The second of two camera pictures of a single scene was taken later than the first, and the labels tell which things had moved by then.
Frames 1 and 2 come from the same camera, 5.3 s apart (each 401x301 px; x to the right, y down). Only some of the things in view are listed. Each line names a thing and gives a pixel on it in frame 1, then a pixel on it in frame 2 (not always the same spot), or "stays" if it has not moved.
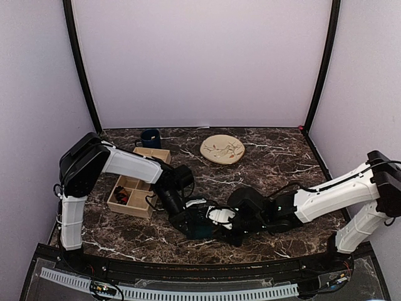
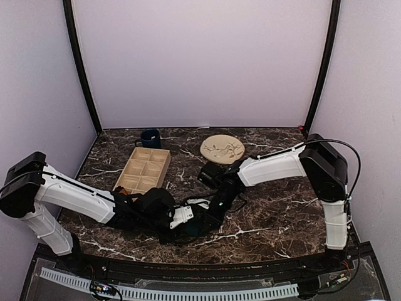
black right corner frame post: x=334 y=16 stays
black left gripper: x=181 y=218 to x=179 y=233
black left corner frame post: x=71 y=26 stays
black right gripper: x=236 y=240 to x=215 y=220
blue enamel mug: x=150 y=138 stays
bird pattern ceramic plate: x=222 y=148 stays
